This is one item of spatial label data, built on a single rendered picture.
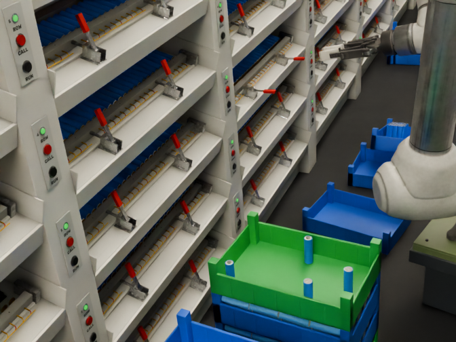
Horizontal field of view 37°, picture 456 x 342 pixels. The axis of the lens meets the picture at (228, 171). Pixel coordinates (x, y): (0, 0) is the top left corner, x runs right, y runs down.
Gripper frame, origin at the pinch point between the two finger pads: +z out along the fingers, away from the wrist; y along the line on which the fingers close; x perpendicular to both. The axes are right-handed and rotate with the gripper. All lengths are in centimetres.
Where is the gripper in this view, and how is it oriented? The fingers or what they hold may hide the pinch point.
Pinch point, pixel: (331, 52)
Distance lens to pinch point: 215.0
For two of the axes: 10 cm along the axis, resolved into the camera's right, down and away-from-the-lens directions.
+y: 4.0, -4.9, 7.8
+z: -8.7, 0.7, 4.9
